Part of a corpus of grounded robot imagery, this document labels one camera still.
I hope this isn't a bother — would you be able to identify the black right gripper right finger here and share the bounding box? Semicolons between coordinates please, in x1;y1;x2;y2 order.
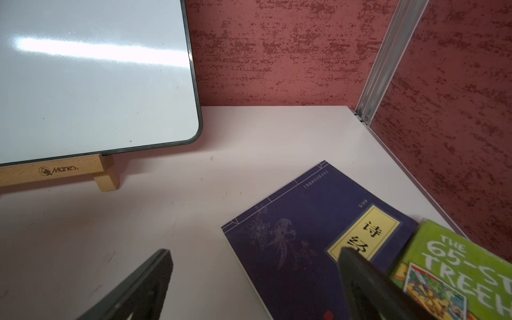
338;247;434;320

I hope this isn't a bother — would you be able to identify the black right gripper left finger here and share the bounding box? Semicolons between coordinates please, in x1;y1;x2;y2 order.
79;249;173;319

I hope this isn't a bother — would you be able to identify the dark purple book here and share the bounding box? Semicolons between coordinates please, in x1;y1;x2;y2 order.
222;161;418;319

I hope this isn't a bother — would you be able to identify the small wooden easel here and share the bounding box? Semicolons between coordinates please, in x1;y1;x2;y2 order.
1;154;120;192

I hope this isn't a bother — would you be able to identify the white board black frame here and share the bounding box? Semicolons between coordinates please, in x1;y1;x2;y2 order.
1;1;203;166

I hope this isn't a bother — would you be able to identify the right aluminium corner post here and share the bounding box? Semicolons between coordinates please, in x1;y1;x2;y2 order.
355;0;429;126

